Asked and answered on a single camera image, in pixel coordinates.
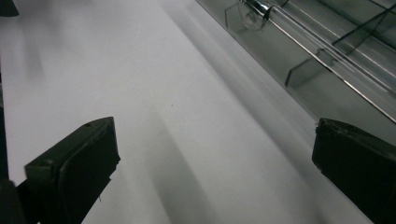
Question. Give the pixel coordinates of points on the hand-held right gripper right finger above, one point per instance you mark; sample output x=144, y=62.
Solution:
x=358, y=168

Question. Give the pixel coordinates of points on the clear grey compartment box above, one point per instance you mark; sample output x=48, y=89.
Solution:
x=311, y=56

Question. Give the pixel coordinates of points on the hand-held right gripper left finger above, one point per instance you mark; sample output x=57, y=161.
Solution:
x=77, y=165

